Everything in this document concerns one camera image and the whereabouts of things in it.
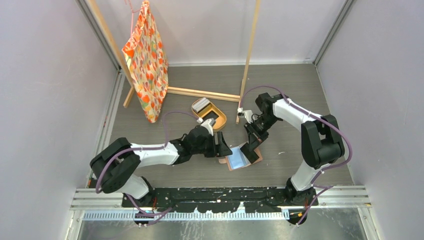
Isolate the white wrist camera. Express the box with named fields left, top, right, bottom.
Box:
left=237, top=107, right=253, bottom=123
left=196, top=117, right=216, bottom=136

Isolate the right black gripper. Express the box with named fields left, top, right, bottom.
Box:
left=244, top=114, right=279, bottom=152

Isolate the aluminium rail frame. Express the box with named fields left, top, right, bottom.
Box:
left=70, top=186, right=371, bottom=223

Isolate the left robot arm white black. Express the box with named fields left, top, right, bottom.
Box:
left=89, top=125, right=233, bottom=207

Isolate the pink clothes hanger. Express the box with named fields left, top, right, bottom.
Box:
left=124, top=0, right=143, bottom=35

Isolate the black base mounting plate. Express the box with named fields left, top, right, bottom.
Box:
left=122, top=186, right=318, bottom=214

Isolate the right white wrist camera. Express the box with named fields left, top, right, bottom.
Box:
left=237, top=107, right=253, bottom=123

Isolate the stack of credit cards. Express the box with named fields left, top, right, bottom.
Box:
left=191, top=97, right=211, bottom=114

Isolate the orange floral fabric bag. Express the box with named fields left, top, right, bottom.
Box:
left=122, top=0, right=169, bottom=123

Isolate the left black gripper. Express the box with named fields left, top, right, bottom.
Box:
left=191, top=131, right=232, bottom=158

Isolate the wooden clothes rack frame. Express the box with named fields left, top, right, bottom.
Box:
left=85, top=0, right=261, bottom=108

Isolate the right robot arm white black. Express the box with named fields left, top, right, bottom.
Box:
left=237, top=92, right=345, bottom=206

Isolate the orange oval tray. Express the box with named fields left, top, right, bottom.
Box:
left=191, top=97, right=227, bottom=132

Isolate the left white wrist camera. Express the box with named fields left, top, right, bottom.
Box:
left=196, top=117, right=216, bottom=136

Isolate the black credit card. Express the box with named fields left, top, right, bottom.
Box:
left=204, top=111, right=219, bottom=121

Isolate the brown leather card holder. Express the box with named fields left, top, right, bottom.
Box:
left=218, top=143, right=263, bottom=171

